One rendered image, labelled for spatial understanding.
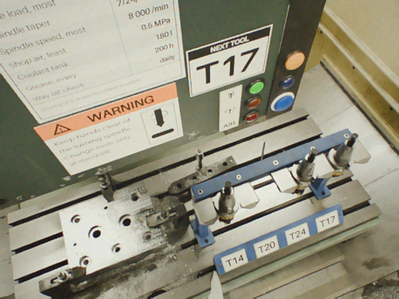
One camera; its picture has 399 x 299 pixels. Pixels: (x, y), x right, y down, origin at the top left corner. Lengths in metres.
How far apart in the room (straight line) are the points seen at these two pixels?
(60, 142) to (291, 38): 0.29
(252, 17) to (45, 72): 0.21
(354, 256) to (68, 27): 1.30
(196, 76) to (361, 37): 1.16
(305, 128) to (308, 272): 0.54
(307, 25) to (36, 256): 1.10
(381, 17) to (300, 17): 1.01
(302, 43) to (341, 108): 1.18
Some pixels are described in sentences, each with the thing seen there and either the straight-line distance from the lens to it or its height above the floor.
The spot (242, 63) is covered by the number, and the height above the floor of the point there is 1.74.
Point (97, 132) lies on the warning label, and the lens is 0.41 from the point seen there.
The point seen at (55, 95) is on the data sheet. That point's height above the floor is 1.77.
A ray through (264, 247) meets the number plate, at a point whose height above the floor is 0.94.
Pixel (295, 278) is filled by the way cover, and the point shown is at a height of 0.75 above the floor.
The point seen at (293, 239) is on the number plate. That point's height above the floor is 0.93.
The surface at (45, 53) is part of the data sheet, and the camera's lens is 0.32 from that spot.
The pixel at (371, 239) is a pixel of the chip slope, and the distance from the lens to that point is 1.45.
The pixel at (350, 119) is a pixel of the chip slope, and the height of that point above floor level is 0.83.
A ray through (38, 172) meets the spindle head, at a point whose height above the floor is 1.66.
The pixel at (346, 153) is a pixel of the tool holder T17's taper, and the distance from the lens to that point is 0.93.
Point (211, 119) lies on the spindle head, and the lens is 0.46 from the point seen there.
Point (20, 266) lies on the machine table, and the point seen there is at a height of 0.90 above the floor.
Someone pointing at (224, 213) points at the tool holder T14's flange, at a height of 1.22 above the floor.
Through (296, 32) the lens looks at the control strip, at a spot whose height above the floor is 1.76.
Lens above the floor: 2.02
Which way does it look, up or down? 58 degrees down
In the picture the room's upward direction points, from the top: 5 degrees counter-clockwise
